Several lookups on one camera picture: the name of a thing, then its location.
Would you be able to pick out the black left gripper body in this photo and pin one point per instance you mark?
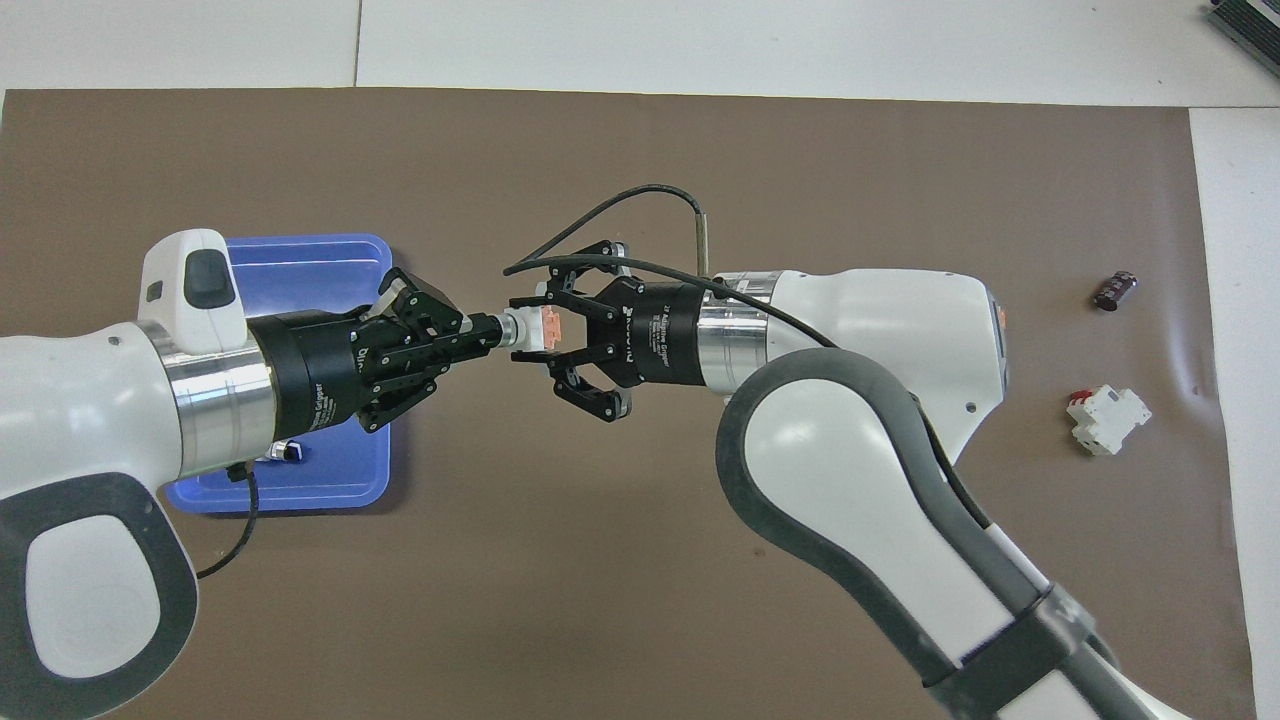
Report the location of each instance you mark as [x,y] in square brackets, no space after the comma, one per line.
[320,370]

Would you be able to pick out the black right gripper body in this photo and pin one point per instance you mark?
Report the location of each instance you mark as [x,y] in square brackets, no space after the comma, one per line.
[650,335]

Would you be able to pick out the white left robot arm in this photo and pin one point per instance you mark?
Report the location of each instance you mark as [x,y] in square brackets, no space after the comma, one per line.
[90,400]

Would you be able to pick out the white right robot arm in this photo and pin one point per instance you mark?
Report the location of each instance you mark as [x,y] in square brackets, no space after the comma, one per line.
[880,330]

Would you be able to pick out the blue plastic tray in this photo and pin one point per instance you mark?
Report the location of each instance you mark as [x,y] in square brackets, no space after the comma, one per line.
[330,470]

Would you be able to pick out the brown paper table mat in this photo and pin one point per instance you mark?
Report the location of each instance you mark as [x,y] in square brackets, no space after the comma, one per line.
[480,620]

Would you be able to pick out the small black cylindrical capacitor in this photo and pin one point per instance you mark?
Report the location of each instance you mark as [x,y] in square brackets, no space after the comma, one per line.
[1115,291]

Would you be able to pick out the white circuit breaker red lever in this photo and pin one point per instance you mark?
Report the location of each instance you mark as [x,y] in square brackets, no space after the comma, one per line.
[1110,420]

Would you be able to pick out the grey ribbed device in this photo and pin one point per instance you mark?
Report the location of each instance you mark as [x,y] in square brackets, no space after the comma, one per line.
[1255,25]

